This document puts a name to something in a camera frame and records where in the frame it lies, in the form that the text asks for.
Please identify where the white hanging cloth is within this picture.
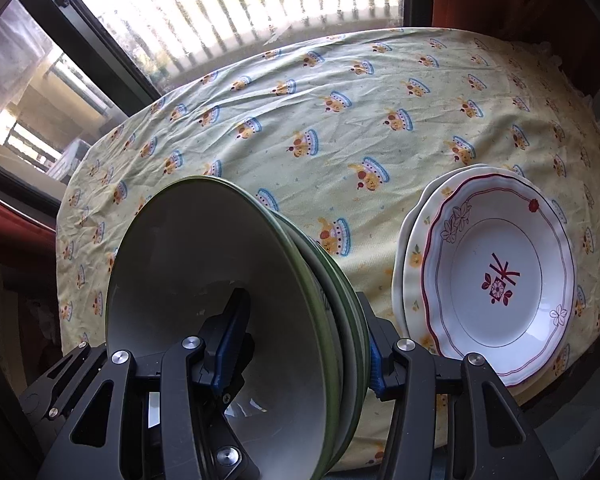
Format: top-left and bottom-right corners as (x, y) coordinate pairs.
(0, 0), (53, 114)

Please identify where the white outdoor unit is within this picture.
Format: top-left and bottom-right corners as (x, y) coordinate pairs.
(46, 138), (91, 184)

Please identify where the black window frame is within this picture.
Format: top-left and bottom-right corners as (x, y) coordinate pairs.
(0, 0), (432, 211)

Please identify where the red trimmed white plate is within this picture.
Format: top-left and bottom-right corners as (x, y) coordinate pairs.
(419, 173), (578, 380)

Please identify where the yellow patterned tablecloth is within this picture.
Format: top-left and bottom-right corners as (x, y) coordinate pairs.
(54, 27), (600, 470)

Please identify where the scalloped yellow flower plate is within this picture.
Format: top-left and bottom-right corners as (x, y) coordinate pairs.
(391, 164), (484, 336)

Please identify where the leaf pattern bowl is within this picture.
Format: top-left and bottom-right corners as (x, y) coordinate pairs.
(106, 177), (341, 479)
(273, 211), (366, 469)
(274, 211), (373, 421)

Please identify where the red curtain left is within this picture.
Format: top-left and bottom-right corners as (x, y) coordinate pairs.
(0, 200), (56, 256)

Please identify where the balcony railing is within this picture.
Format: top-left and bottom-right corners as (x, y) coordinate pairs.
(81, 0), (404, 91)

